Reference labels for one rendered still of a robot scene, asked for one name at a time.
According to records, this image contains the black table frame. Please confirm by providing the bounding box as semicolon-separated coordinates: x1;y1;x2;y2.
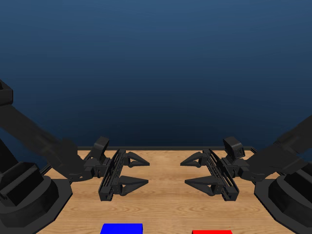
39;145;258;176

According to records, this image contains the blue hollow socket block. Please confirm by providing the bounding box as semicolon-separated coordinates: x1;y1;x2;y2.
100;223;144;234

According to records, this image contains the thin red peg bar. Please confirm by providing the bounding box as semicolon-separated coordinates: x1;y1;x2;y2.
192;230;234;234

